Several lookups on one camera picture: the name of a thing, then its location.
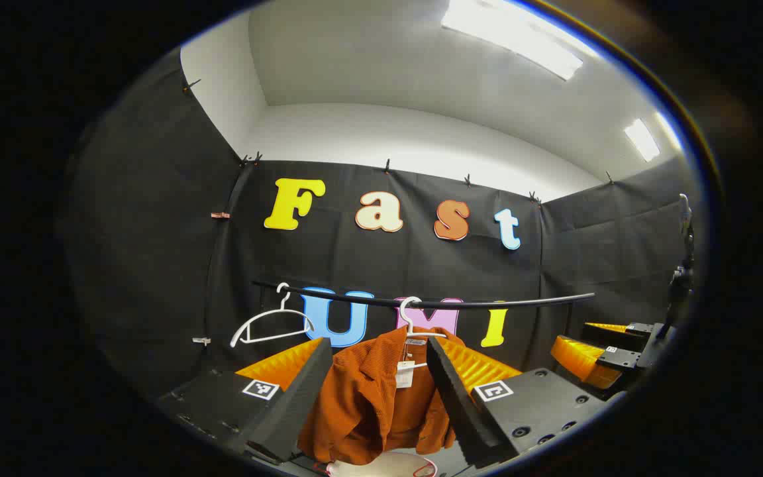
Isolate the small ceiling light panel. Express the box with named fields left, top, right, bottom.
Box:
left=623, top=113, right=684, bottom=163

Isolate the black backdrop cloth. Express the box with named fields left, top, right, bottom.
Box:
left=57, top=50, right=695, bottom=425

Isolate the white laundry hamper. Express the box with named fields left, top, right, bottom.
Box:
left=325, top=452, right=438, bottom=477

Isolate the black clothes rack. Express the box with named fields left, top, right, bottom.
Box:
left=252, top=280, right=595, bottom=339

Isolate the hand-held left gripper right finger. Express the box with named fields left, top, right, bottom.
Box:
left=425, top=335, right=611, bottom=468

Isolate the white plastic hanger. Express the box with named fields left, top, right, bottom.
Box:
left=397, top=295, right=448, bottom=369
left=230, top=282, right=316, bottom=348

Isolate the orange ribbed knit garment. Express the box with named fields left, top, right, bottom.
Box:
left=297, top=326, right=467, bottom=466

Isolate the large ceiling light panel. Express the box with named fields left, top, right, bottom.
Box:
left=441, top=0, right=584, bottom=81

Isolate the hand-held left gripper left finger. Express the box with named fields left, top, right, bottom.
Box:
left=156, top=337, right=334, bottom=464

